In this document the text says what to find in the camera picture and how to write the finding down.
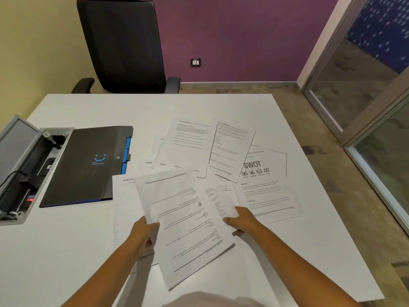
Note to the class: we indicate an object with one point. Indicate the person's left hand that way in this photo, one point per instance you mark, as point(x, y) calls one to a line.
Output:
point(140, 233)

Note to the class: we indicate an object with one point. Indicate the person's right hand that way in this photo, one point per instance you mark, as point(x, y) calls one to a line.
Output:
point(245, 220)

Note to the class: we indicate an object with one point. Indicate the person's left thumb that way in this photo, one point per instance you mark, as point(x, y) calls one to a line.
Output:
point(152, 225)

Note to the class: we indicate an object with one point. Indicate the person's right thumb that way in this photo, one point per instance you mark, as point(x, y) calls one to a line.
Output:
point(230, 220)

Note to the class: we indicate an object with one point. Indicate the stapled white printed document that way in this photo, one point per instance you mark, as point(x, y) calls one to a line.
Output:
point(188, 220)

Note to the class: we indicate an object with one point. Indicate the person's left forearm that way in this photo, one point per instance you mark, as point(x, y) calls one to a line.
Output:
point(105, 274)

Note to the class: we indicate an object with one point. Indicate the person's right forearm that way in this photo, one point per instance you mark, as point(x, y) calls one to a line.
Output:
point(297, 268)

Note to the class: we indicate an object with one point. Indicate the person's white shirt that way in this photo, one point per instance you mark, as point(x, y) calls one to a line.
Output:
point(214, 300)

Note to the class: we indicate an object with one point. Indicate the spread of loose paper sheets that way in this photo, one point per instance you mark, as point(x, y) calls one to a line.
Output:
point(191, 147)

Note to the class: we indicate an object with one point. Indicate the black folder with blue tabs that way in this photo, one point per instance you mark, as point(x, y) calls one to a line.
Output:
point(83, 166)

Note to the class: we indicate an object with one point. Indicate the black mesh office chair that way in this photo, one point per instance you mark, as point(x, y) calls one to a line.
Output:
point(121, 44)

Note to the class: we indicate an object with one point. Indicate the wall power socket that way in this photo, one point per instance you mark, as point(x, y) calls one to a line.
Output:
point(196, 62)

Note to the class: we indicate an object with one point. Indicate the glass door with metal frame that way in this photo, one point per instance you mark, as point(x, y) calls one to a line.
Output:
point(383, 150)

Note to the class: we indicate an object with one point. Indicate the glass partition with metal frame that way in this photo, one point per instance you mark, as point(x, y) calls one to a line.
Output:
point(351, 60)

